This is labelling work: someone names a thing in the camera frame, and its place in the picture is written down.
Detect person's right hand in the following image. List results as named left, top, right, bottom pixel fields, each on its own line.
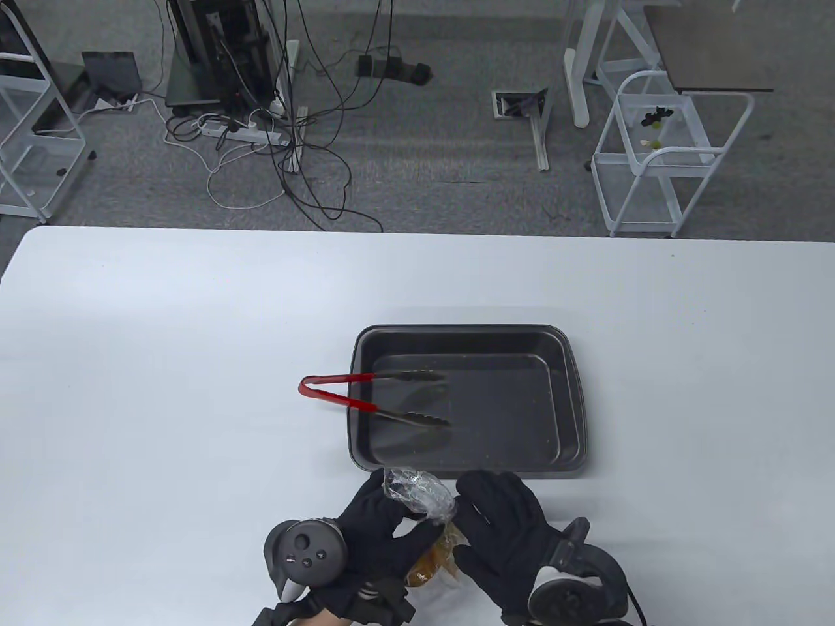
left=453, top=470, right=569, bottom=620

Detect person's left hand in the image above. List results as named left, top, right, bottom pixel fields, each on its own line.
left=312, top=468, right=448, bottom=619

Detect clear plastic bag with food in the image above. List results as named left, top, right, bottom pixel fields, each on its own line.
left=383, top=468, right=468, bottom=588

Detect black right wrist controller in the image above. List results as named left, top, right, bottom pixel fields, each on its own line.
left=527, top=517, right=631, bottom=625

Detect black wrist controller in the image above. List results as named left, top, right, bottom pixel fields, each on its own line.
left=263, top=517, right=348, bottom=602
left=527, top=517, right=631, bottom=625

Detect black left wrist controller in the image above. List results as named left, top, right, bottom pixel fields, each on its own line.
left=263, top=517, right=348, bottom=602

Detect black baking tray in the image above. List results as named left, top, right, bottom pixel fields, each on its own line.
left=350, top=324, right=588, bottom=479

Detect thin white desk leg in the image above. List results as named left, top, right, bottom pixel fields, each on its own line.
left=531, top=85, right=556, bottom=172

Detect floor outlet box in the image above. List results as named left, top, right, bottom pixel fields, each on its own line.
left=491, top=89, right=546, bottom=122

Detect white power strip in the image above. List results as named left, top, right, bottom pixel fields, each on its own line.
left=198, top=119, right=292, bottom=147

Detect black power adapters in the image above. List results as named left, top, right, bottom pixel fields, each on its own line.
left=356, top=55, right=433, bottom=87

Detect black equipment stand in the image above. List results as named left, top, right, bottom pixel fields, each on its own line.
left=164, top=0, right=289, bottom=110

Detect black laptop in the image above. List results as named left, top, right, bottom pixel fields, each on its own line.
left=81, top=50, right=143, bottom=106

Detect dark brown table top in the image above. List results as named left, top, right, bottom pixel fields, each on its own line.
left=643, top=4, right=775, bottom=96

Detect white metal rack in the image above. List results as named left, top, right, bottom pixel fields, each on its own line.
left=0, top=0, right=98, bottom=224

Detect black flat panel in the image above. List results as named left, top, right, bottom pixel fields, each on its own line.
left=31, top=61, right=91, bottom=136

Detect red handled metal tongs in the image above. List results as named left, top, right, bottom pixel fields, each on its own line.
left=299, top=369, right=452, bottom=429

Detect black cable bundle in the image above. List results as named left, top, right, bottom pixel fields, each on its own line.
left=163, top=0, right=399, bottom=233

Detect white cable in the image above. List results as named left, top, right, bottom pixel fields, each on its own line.
left=134, top=95, right=288, bottom=211

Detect white wire rolling cart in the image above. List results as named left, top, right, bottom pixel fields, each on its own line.
left=592, top=70, right=756, bottom=239

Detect white desk leg frame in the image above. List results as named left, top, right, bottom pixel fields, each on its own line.
left=562, top=0, right=667, bottom=128

